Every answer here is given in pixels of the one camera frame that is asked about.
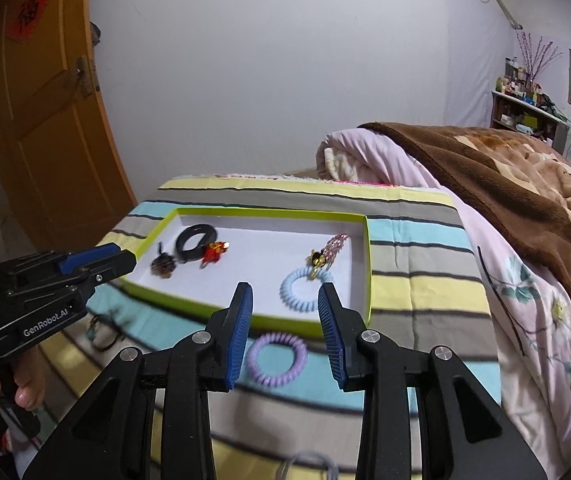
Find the orange wooden door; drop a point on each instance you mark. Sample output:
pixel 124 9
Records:
pixel 55 135

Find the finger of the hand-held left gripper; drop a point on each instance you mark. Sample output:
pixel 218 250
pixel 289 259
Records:
pixel 115 262
pixel 85 258

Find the pink floral quilt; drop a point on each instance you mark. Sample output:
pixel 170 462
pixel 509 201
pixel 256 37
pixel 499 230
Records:
pixel 515 320

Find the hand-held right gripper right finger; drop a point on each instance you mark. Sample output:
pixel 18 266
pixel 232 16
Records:
pixel 333 340

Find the black wristband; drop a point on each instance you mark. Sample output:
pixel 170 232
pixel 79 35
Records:
pixel 183 250

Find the metal door latch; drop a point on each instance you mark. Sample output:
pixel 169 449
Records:
pixel 84 77

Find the purple flowering branches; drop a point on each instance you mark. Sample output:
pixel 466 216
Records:
pixel 538 57

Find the brown plush blanket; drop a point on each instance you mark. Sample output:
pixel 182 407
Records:
pixel 515 210

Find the wooden shelf unit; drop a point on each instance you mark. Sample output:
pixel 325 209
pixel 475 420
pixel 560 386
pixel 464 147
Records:
pixel 525 120

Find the person's left hand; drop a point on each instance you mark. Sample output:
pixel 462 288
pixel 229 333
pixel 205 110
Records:
pixel 27 385

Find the pink beaded hair ornament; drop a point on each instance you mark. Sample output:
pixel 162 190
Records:
pixel 336 246

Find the striped bed sheet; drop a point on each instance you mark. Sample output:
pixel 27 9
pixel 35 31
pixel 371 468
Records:
pixel 415 270

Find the red diamond door paper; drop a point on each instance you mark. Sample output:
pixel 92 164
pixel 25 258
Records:
pixel 30 12

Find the group of bottles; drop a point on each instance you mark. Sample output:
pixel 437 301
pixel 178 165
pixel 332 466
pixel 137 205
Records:
pixel 520 87

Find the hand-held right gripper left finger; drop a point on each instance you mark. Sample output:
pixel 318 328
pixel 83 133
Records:
pixel 238 340

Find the gold bead charm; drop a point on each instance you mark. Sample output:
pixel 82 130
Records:
pixel 317 259

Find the green shallow cardboard box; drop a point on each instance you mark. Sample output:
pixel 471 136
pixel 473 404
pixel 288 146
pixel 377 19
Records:
pixel 275 255

